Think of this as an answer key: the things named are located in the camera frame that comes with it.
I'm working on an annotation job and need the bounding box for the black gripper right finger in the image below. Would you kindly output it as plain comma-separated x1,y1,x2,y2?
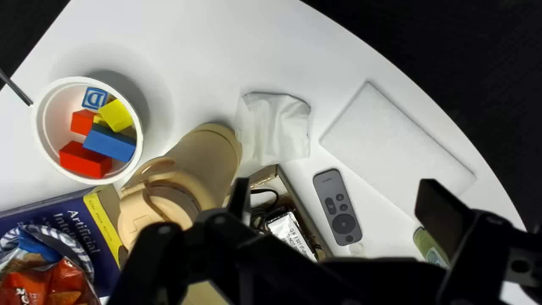
413,178,542,305

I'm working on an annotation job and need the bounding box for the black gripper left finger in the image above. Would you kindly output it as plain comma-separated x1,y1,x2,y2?
106,178,340,305

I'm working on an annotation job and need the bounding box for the pale green tube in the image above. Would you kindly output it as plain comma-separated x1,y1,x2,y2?
411,225,452,269

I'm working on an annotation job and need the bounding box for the blue hardcover book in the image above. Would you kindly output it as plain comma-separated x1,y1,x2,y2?
0,184,128,305

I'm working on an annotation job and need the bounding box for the red chips bag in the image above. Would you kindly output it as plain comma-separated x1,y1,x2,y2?
0,255,99,305

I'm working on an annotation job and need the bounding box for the silver foil packet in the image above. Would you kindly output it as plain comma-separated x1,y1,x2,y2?
265,210,318,261

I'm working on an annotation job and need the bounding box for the blue wooden block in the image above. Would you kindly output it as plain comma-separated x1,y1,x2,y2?
82,127,137,164

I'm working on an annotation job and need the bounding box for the large red wooden block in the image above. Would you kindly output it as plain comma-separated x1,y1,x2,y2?
57,140,113,179

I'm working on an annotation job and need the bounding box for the blue foil bag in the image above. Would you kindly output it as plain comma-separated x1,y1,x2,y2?
15,227,64,264

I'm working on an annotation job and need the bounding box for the white foam sheet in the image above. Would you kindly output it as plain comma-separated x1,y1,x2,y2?
318,79,477,218

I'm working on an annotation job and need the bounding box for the yellow wooden block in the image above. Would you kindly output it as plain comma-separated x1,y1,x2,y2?
99,98,135,133

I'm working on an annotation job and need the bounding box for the grey remote control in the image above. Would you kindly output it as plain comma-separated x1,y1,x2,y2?
311,167,364,247

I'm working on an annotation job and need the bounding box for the small red wooden block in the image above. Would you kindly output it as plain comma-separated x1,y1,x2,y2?
69,108,98,137

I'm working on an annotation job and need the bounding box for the blue letter block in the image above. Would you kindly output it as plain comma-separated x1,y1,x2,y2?
81,84,109,111

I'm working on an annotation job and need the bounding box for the white round bowl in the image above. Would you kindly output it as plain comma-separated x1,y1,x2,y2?
33,74,145,186

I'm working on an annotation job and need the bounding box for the thin black rod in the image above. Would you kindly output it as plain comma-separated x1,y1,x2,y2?
0,69,33,108

